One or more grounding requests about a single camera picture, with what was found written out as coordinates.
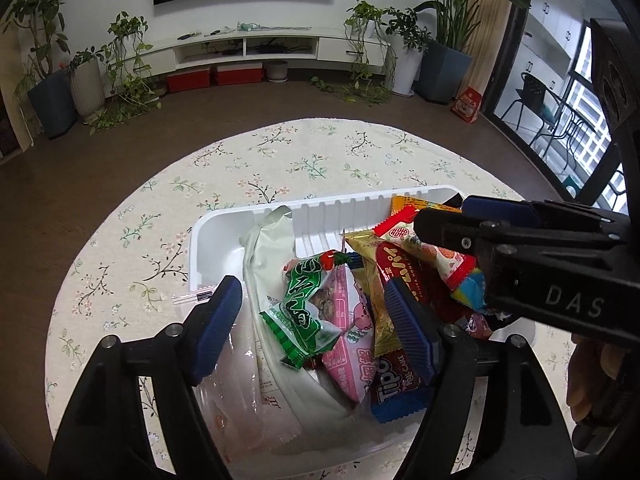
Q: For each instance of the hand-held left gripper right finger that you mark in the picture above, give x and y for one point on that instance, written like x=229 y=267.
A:
x=410 y=330

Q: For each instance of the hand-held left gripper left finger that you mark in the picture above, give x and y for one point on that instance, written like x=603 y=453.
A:
x=215 y=330

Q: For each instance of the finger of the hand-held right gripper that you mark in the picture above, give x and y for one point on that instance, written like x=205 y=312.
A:
x=450 y=232
x=492 y=208

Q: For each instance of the strawberry print snack packet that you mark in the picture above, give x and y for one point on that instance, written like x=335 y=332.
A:
x=440 y=260

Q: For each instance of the orange snack packet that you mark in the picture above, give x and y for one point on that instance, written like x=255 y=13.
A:
x=405 y=204

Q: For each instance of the blue panda snack packet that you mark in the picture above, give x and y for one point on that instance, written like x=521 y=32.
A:
x=470 y=290

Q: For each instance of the gold and red snack packet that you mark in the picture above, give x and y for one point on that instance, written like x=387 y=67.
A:
x=372 y=280

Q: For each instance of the pink cartoon snack packet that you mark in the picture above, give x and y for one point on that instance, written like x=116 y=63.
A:
x=350 y=360

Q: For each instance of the pale white snack packet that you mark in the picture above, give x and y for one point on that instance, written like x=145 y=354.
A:
x=265 y=270

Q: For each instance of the pale pink snack packet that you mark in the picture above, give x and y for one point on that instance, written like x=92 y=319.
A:
x=235 y=410

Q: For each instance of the green snack packet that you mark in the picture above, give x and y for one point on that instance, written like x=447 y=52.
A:
x=300 y=320

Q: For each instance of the white plastic tray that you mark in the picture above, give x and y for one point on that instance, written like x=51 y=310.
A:
x=225 y=240

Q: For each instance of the person's right hand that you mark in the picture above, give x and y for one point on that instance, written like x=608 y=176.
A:
x=590 y=380

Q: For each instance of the red paper bag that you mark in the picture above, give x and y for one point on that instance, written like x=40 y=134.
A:
x=467 y=105

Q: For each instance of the black balcony table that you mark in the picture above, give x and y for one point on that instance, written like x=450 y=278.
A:
x=575 y=127

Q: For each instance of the black balcony chair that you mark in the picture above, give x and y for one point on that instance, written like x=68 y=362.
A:
x=532 y=87

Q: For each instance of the large-leaf plant in dark pot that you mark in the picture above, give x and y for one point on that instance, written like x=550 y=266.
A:
x=445 y=72

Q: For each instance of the beige curtain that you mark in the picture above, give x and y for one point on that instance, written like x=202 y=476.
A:
x=480 y=60

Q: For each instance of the bushy plant in white pot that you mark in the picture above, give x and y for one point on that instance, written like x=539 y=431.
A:
x=402 y=70

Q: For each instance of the floral tablecloth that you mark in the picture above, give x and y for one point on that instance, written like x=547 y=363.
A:
x=300 y=160

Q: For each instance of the white balcony cabinet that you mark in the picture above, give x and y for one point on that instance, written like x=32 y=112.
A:
x=555 y=5

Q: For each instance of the trailing plant on console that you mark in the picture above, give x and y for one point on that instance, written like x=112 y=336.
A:
x=362 y=15

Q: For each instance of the small round pot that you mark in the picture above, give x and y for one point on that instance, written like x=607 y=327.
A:
x=276 y=71

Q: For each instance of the red storage box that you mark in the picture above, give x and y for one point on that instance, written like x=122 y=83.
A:
x=187 y=80
x=239 y=75

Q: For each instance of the trailing ivy plant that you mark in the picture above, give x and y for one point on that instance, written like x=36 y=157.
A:
x=127 y=85

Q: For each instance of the plant in white ribbed pot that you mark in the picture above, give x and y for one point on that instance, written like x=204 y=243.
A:
x=87 y=87

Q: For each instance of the tall plant in blue-grey pot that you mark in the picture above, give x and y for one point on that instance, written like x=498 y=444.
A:
x=50 y=105

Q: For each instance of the white television console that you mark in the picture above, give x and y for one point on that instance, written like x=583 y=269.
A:
x=210 y=50

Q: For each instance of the black sliding door frame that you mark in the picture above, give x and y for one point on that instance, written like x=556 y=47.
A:
x=520 y=10

